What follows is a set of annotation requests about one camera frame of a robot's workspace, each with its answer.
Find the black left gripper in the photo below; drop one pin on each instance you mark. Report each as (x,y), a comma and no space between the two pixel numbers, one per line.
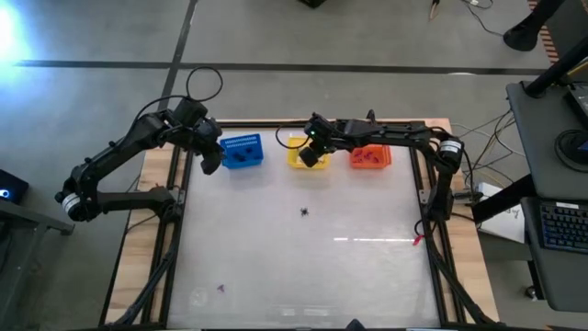
(209,135)

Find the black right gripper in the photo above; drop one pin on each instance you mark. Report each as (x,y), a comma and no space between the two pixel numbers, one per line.
(325,141)

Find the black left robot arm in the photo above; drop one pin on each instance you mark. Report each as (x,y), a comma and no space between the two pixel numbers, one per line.
(115,151)

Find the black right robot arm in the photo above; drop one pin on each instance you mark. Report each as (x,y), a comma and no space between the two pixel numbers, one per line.
(395,133)

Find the yellow plastic basket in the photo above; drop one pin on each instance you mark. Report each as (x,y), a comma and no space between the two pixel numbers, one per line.
(321,164)

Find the blue plastic basket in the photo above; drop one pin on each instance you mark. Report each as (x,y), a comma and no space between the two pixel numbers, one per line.
(257,161)

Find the orange plastic basket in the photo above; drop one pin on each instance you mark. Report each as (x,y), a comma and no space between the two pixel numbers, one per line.
(383,163)

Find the red tag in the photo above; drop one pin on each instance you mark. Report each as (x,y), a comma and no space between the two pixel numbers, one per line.
(418,240)

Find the black equipment foot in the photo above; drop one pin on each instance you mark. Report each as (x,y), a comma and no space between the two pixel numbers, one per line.
(312,2)

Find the white box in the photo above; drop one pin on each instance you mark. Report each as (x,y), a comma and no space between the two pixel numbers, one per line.
(484,187)

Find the black desk support strut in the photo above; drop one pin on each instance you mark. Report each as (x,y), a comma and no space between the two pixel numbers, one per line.
(505,198)

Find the black device blue light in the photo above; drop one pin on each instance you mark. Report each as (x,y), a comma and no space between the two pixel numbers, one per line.
(11,186)

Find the dark side table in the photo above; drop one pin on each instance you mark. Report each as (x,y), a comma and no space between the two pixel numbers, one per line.
(23,239)

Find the white paper sheet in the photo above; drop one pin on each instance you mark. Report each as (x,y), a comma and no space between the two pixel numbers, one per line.
(507,225)

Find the dark grey desk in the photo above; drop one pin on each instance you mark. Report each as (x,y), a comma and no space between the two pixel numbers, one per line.
(542,138)

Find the black stand foot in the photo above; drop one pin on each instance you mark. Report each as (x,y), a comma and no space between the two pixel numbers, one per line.
(521,34)

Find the thick black pole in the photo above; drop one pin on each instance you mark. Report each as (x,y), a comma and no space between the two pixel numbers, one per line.
(556,69)

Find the round black monitor base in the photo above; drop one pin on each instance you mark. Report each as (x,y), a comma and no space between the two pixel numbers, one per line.
(572,147)

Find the black backlit keyboard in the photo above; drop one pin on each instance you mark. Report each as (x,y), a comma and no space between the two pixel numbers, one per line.
(565,227)

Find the black laptop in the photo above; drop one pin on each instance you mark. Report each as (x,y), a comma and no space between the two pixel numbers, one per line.
(581,99)

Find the black metal table frame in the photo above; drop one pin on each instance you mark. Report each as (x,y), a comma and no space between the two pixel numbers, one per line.
(257,124)

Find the black rail clamp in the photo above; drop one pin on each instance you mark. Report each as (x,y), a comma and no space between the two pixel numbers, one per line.
(370,113)

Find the silver metal bracket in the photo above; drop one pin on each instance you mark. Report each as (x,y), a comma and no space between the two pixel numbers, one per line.
(425,197)

